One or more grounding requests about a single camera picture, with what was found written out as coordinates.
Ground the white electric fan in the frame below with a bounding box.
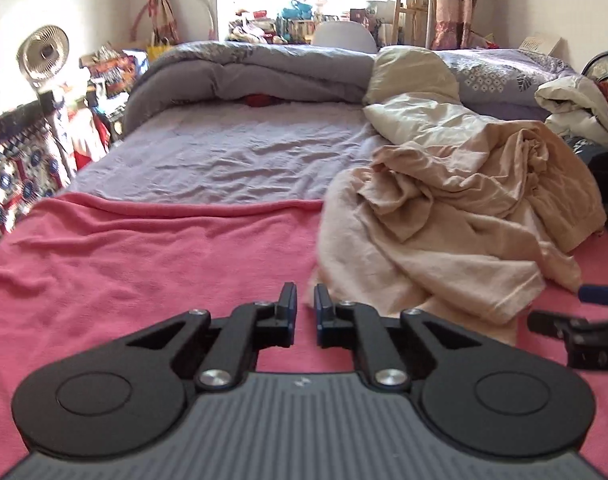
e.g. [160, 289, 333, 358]
[16, 25, 72, 93]

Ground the patterned geometric cloth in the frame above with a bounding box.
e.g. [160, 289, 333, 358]
[0, 105, 74, 248]

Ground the white jacket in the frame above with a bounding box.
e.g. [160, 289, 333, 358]
[534, 76, 608, 148]

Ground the pink blanket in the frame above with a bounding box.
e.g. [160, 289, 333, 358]
[0, 192, 608, 476]

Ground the cream satin cloth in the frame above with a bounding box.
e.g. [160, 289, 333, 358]
[363, 92, 505, 161]

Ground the cream pillow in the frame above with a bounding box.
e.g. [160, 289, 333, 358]
[366, 46, 460, 106]

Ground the white chair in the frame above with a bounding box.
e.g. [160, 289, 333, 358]
[313, 21, 377, 53]

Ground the dark navy cloth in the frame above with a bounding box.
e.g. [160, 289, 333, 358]
[569, 137, 608, 231]

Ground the blue plush toy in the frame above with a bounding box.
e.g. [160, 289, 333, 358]
[283, 0, 315, 20]

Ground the tied floral curtain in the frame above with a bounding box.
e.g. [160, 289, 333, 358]
[142, 0, 181, 46]

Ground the wooden easel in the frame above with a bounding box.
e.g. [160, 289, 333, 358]
[391, 0, 435, 48]

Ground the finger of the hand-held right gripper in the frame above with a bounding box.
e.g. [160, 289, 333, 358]
[528, 310, 608, 372]
[578, 284, 608, 307]

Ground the lilac bed sheet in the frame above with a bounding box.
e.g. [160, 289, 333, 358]
[58, 100, 385, 206]

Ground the yellow bag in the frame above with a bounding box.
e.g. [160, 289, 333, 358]
[146, 35, 175, 61]

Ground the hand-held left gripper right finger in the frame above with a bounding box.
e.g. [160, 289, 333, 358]
[315, 284, 480, 392]

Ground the white desk calendar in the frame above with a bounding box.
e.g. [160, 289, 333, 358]
[519, 34, 565, 56]

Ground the colourful printed box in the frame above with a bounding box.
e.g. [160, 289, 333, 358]
[81, 50, 149, 98]

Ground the hanging floral curtain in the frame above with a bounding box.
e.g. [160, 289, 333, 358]
[431, 0, 485, 51]

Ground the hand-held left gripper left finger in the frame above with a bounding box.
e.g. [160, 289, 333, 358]
[126, 282, 298, 392]

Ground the lilac patterned pillow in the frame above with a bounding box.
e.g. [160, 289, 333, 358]
[436, 49, 577, 121]

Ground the beige t-shirt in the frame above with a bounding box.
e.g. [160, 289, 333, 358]
[316, 167, 582, 346]

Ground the grey patterned quilt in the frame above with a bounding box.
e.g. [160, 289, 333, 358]
[122, 40, 379, 136]

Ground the black metal headboard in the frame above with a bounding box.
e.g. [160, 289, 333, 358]
[581, 50, 608, 86]

